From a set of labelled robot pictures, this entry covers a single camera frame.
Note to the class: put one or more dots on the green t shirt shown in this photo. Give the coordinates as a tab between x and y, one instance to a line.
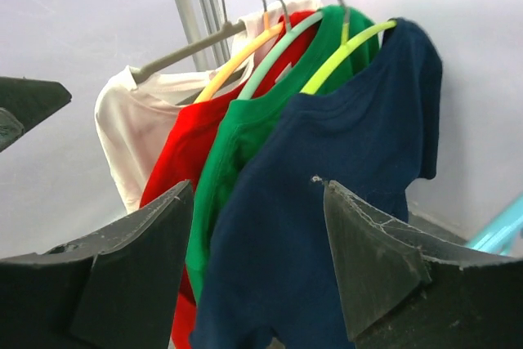
242	132

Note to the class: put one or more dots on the yellow green hanger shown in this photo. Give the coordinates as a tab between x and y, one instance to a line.
346	48

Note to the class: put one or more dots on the white t shirt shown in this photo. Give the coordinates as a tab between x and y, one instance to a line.
133	120

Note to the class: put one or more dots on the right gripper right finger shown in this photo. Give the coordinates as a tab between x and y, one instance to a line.
401	287

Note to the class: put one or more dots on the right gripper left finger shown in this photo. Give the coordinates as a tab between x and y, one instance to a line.
114	288

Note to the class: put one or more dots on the grey hanger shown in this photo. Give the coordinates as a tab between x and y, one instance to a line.
194	48

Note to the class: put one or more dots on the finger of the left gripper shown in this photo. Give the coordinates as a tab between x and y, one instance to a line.
25	103

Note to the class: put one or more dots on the orange hanger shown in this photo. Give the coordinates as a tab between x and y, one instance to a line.
269	32

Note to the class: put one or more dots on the red t shirt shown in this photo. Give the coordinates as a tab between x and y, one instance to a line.
185	153

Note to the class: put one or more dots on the teal blue hanger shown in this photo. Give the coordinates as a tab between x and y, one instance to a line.
500	235

